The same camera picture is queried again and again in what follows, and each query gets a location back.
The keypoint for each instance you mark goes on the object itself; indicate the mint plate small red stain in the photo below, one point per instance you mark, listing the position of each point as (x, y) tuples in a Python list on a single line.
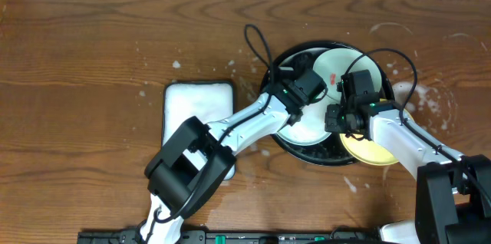
[(332, 64)]

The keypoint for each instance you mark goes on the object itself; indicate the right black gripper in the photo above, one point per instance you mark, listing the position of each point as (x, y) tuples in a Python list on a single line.
[(331, 124)]

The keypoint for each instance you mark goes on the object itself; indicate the yellow plate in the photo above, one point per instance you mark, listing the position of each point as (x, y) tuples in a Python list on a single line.
[(367, 151)]

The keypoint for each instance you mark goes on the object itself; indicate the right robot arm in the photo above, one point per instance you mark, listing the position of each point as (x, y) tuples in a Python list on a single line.
[(453, 190)]

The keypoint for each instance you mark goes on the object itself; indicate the mint plate long red stain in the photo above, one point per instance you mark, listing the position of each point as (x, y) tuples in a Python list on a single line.
[(310, 129)]

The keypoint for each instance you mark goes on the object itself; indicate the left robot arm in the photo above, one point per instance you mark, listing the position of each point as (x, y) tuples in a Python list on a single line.
[(190, 166)]

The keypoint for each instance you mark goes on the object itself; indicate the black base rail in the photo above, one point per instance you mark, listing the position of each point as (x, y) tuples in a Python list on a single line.
[(202, 237)]

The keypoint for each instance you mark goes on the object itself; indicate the black round tray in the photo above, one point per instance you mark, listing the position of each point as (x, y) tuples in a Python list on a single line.
[(329, 152)]

